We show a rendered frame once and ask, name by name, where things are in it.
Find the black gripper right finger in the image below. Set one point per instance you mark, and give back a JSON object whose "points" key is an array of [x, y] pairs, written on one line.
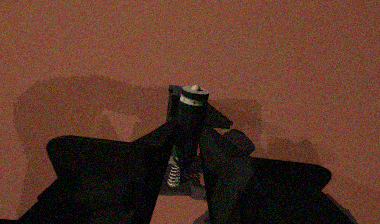
{"points": [[230, 175]]}

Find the black cylindrical battery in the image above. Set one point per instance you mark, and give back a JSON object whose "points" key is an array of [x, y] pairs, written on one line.
{"points": [[191, 113]]}

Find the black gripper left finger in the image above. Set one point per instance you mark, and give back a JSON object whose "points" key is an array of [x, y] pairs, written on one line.
{"points": [[143, 161]]}

